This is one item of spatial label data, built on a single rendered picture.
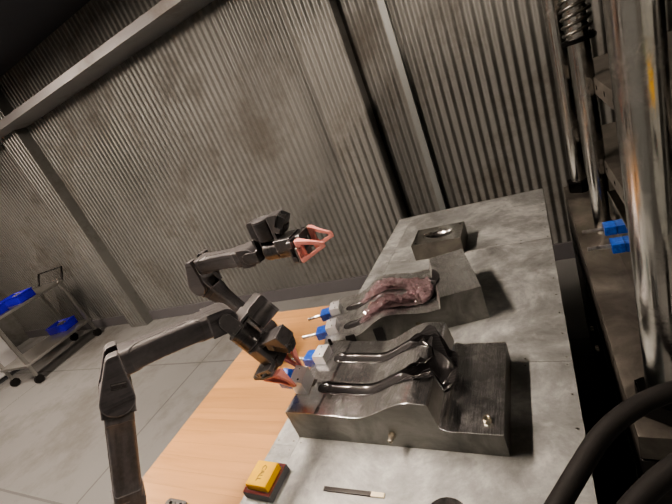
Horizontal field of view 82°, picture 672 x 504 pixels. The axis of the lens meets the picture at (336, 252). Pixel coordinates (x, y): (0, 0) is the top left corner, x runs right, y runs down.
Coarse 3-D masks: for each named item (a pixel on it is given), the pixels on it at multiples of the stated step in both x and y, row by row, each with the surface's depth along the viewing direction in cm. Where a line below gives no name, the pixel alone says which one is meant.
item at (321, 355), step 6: (318, 348) 109; (324, 348) 108; (330, 348) 109; (306, 354) 111; (312, 354) 110; (318, 354) 106; (324, 354) 106; (330, 354) 108; (294, 360) 113; (300, 360) 112; (306, 360) 108; (312, 360) 108; (318, 360) 106; (324, 360) 105
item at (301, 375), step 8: (296, 368) 98; (304, 368) 98; (296, 376) 96; (304, 376) 96; (312, 376) 100; (280, 384) 99; (296, 384) 96; (304, 384) 96; (296, 392) 98; (304, 392) 97
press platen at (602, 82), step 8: (600, 56) 136; (600, 64) 123; (608, 64) 118; (600, 72) 112; (608, 72) 108; (600, 80) 103; (608, 80) 100; (600, 88) 103; (608, 88) 93; (600, 96) 105; (608, 96) 94; (608, 104) 96
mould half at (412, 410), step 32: (352, 352) 106; (416, 352) 89; (480, 352) 92; (320, 384) 99; (416, 384) 80; (480, 384) 83; (288, 416) 95; (320, 416) 90; (352, 416) 86; (384, 416) 81; (416, 416) 78; (448, 416) 79; (480, 416) 76; (448, 448) 79; (480, 448) 75
